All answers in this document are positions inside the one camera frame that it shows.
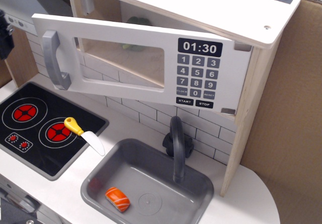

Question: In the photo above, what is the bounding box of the grey toy sink basin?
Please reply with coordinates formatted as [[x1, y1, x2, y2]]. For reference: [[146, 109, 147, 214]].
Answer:
[[80, 139, 214, 223]]

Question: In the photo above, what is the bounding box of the dark grey toy faucet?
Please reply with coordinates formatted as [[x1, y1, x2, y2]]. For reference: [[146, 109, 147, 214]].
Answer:
[[163, 116, 194, 184]]

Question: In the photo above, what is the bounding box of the orange salmon sushi toy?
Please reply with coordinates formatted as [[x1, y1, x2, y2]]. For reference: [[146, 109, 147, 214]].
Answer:
[[105, 187, 130, 212]]

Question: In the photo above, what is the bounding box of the white toy microwave door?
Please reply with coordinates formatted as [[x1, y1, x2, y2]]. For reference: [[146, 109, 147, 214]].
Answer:
[[32, 14, 253, 115]]

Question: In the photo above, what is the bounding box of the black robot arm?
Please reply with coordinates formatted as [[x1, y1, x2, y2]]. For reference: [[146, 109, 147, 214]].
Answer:
[[0, 10, 15, 60]]

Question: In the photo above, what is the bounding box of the brown cardboard panel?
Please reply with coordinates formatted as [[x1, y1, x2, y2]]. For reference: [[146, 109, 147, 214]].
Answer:
[[241, 0, 321, 223]]

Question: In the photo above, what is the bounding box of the yellow handled toy knife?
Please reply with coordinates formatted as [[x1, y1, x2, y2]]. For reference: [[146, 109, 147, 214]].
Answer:
[[64, 117, 105, 156]]

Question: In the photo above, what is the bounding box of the green toy vegetable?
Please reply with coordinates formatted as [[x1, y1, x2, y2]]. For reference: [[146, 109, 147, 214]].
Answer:
[[121, 16, 152, 52]]

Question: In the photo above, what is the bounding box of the grey toy oven front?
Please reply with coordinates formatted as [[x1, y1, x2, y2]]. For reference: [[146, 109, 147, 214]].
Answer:
[[1, 176, 69, 223]]

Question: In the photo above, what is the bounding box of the wooden toy microwave cabinet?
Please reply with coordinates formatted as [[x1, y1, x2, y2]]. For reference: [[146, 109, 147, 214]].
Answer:
[[70, 0, 301, 196]]

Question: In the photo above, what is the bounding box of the black toy stovetop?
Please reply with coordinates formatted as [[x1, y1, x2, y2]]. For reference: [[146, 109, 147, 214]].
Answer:
[[1, 83, 109, 181]]

